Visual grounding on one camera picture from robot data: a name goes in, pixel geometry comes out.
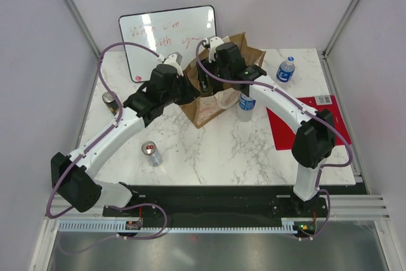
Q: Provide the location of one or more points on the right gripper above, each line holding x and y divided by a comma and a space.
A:
202, 79

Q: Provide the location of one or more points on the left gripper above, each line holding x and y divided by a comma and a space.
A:
191, 92

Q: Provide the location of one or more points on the brown canvas tote bag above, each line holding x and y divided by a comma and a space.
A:
205, 108

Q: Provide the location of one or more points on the blue-label water bottle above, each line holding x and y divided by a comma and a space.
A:
285, 72
245, 108

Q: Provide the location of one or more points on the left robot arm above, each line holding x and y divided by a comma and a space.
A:
72, 175

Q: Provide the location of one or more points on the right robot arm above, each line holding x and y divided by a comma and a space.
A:
314, 131

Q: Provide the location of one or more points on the silver beverage can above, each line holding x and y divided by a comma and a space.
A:
150, 150

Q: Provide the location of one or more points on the white dry-erase board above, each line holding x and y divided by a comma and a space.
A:
164, 32

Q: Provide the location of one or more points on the black and yellow can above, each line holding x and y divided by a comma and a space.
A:
110, 102

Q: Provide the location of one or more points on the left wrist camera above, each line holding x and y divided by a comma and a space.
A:
174, 60

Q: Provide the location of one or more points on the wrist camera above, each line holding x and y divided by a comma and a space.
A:
211, 43
174, 60

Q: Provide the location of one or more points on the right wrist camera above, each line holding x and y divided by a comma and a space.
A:
211, 43

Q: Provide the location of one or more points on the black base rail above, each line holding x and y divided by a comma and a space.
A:
224, 206

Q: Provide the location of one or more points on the white cable duct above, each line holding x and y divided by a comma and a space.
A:
126, 226

